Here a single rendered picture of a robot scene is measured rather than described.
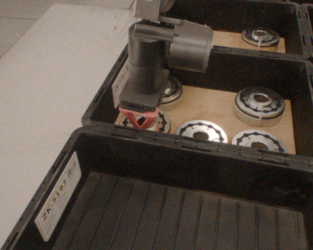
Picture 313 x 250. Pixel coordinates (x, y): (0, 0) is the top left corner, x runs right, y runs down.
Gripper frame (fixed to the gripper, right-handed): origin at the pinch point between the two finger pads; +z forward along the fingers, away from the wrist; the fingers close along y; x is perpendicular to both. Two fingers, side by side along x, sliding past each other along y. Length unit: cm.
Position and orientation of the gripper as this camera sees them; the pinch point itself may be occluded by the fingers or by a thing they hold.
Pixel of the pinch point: (143, 119)
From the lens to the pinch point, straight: 62.6
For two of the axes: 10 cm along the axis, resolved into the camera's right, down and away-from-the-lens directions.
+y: 2.6, -7.1, 6.6
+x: -9.6, -2.3, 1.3
